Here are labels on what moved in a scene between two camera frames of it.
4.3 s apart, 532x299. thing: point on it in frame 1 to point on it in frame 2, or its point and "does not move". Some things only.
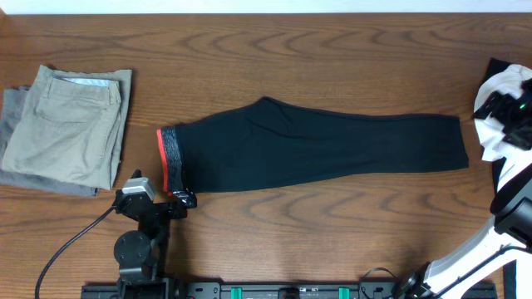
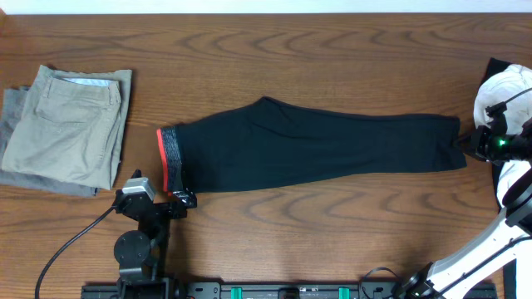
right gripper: (505, 102) to (477, 140)
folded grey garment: (14, 100) does not move
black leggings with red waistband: (269, 141) does not move
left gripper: (187, 201) does not move
